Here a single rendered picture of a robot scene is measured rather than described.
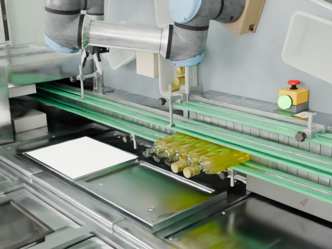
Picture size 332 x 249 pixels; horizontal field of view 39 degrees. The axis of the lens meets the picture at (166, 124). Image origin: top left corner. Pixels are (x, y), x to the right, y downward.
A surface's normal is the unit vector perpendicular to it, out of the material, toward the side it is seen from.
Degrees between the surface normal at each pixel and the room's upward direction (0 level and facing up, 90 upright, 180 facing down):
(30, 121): 90
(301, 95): 90
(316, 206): 0
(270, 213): 89
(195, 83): 90
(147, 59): 0
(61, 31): 52
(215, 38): 0
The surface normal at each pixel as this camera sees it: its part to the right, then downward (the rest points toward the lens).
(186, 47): -0.01, 0.44
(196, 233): -0.03, -0.96
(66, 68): 0.66, 0.20
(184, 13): -0.75, 0.09
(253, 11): 0.63, 0.52
